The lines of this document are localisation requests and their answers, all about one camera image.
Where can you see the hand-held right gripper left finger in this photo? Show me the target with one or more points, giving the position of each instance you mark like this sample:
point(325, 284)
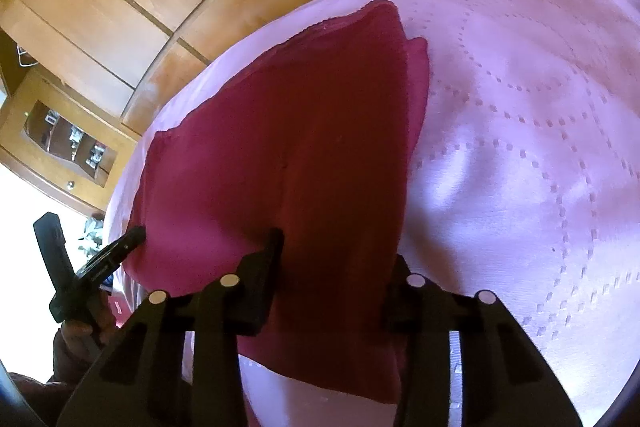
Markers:
point(265, 277)

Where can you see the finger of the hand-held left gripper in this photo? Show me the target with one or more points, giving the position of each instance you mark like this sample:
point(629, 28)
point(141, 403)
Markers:
point(120, 249)

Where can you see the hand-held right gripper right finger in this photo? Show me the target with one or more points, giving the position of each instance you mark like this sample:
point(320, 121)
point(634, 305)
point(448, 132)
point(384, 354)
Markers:
point(415, 307)

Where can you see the maroon embroidered sweater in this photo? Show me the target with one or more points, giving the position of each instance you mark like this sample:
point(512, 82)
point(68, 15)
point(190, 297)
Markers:
point(300, 147)

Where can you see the person's left hand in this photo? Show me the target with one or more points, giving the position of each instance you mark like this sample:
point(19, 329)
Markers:
point(80, 342)

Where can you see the grey leafy ornament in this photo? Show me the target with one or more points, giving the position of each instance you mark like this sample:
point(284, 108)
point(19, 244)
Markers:
point(94, 234)

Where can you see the wooden cabinet with glass door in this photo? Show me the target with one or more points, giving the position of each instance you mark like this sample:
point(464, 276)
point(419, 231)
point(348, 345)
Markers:
point(55, 162)

